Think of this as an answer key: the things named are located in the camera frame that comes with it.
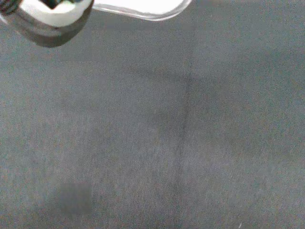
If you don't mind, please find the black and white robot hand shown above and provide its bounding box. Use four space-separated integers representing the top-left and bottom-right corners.
0 0 95 48

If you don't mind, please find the black bench cloth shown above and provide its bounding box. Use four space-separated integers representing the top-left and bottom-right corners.
0 0 305 229

